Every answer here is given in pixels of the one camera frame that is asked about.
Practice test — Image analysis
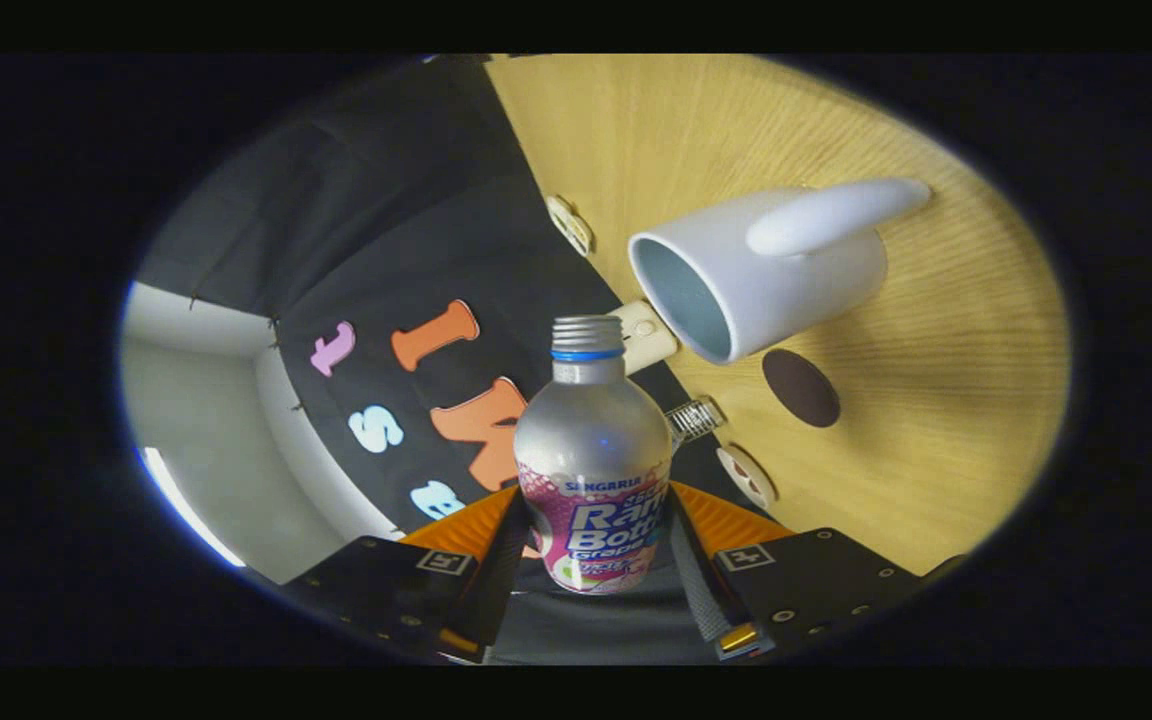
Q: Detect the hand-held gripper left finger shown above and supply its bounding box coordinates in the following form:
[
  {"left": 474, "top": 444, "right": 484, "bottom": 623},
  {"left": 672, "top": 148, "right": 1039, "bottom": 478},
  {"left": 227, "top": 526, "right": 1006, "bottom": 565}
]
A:
[{"left": 281, "top": 485, "right": 529, "bottom": 663}]

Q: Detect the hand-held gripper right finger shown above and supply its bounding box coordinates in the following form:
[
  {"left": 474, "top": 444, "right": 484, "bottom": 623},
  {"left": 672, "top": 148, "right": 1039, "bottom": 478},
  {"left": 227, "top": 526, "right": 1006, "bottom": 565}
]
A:
[{"left": 663, "top": 480, "right": 962, "bottom": 661}]

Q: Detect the silver juice bottle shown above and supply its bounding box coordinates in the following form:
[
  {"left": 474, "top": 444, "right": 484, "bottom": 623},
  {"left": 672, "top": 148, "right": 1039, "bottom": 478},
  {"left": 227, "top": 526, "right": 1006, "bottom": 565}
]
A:
[{"left": 513, "top": 315, "right": 674, "bottom": 595}]

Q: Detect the dark brown round coaster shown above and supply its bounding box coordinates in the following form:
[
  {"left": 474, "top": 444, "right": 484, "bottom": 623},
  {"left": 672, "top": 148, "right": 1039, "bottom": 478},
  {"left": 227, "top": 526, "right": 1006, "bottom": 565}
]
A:
[{"left": 762, "top": 348, "right": 842, "bottom": 429}]

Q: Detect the white cup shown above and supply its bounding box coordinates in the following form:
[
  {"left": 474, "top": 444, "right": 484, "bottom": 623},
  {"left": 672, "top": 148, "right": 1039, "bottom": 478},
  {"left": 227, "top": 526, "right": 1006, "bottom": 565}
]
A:
[{"left": 628, "top": 179, "right": 933, "bottom": 366}]

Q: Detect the white plate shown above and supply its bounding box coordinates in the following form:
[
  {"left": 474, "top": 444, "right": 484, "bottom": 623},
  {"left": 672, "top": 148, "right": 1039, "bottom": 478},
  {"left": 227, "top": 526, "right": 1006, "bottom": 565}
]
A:
[{"left": 716, "top": 445, "right": 777, "bottom": 511}]

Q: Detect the small glass jar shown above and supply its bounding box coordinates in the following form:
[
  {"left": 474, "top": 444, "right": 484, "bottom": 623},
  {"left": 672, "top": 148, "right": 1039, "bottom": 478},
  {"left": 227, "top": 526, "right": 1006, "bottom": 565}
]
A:
[{"left": 666, "top": 397, "right": 727, "bottom": 446}]

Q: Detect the white toaster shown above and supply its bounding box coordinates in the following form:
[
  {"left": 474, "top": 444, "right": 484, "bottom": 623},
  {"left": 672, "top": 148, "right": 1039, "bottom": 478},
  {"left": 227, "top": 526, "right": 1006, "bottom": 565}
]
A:
[{"left": 608, "top": 300, "right": 680, "bottom": 376}]

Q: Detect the wooden table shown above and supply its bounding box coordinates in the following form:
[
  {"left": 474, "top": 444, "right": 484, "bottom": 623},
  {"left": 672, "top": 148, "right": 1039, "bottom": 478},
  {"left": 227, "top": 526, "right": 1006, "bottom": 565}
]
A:
[{"left": 484, "top": 55, "right": 1072, "bottom": 578}]

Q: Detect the ceiling light panel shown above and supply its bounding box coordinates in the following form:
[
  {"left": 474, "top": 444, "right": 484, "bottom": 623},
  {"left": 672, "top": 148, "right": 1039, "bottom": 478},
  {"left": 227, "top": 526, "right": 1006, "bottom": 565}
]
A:
[{"left": 141, "top": 447, "right": 247, "bottom": 569}]

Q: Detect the white compartment tray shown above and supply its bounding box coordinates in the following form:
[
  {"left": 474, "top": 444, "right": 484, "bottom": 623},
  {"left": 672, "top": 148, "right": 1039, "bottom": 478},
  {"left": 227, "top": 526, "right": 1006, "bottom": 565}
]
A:
[{"left": 546, "top": 195, "right": 594, "bottom": 258}]

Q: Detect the black backdrop cloth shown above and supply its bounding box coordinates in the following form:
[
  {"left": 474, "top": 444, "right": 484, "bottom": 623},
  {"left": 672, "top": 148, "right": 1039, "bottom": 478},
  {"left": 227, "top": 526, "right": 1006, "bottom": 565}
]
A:
[{"left": 136, "top": 55, "right": 737, "bottom": 666}]

